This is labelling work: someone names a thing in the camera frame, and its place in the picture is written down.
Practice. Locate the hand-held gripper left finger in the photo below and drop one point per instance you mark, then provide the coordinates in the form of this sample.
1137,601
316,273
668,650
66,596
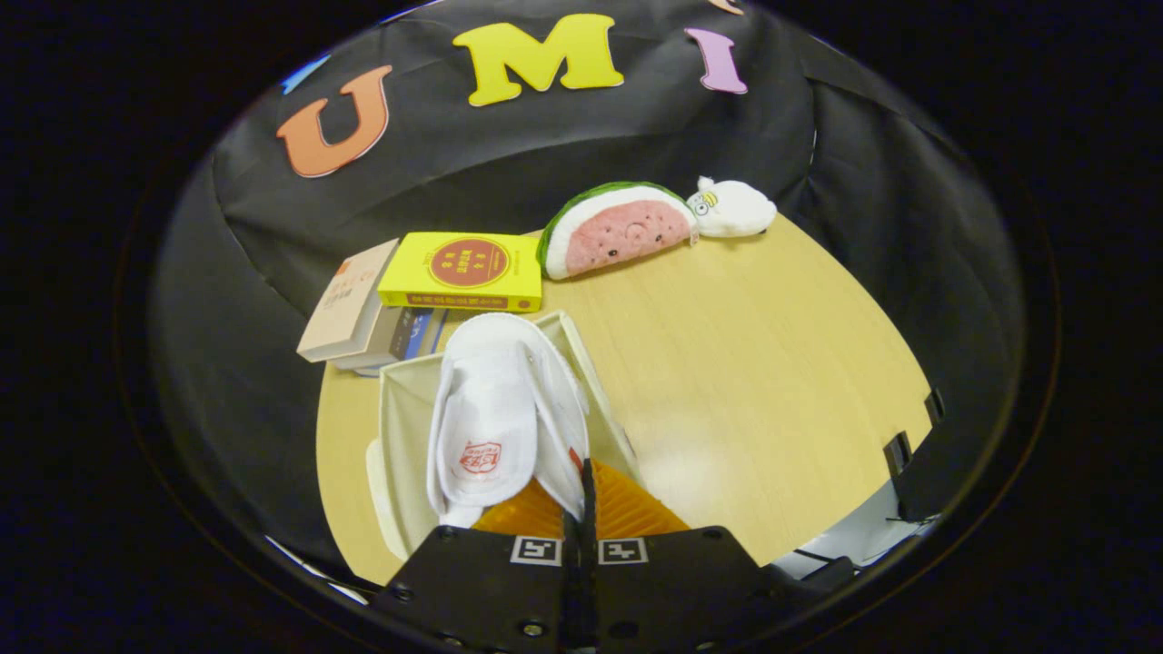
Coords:
482,586

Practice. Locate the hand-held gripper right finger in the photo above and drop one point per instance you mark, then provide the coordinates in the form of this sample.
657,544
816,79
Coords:
681,586

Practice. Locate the black table clamp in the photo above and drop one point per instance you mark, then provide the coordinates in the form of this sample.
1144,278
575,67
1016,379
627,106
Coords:
898,451
934,405

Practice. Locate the watermelon slice plush toy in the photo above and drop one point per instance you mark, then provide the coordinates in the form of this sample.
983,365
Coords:
618,234

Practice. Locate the beige book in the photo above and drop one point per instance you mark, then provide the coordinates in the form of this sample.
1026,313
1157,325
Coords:
350,304

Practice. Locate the yellow book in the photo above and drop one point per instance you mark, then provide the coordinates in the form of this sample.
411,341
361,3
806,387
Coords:
463,268

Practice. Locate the white plush toy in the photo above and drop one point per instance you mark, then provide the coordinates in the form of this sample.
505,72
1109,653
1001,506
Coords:
736,209

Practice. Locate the blue spine book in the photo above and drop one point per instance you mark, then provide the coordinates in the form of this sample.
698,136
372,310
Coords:
409,334

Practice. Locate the cream fabric storage box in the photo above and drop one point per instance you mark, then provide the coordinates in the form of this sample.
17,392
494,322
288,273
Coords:
404,436

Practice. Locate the white canvas shoe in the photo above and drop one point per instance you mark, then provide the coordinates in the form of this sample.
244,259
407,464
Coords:
495,400

